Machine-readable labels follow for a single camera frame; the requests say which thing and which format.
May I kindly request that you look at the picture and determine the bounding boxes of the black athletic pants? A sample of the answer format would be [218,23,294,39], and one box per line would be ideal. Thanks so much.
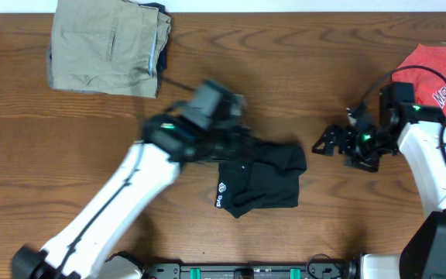
[214,143,307,219]

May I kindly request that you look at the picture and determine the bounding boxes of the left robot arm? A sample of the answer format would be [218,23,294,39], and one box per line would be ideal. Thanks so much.
[11,113,259,278]

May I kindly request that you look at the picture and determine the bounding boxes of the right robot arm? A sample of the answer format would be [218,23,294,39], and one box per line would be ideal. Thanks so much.
[312,102,446,278]

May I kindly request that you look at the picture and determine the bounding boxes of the folded dark navy garment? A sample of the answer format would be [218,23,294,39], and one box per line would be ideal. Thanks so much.
[142,2,171,98]

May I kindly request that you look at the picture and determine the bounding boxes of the folded khaki pants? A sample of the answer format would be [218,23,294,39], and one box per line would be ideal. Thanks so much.
[50,0,158,97]

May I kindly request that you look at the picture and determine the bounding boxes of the grey folded garment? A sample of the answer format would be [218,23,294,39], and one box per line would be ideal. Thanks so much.
[46,45,54,88]

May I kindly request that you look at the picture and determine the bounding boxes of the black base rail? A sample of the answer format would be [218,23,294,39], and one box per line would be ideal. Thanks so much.
[142,253,361,279]

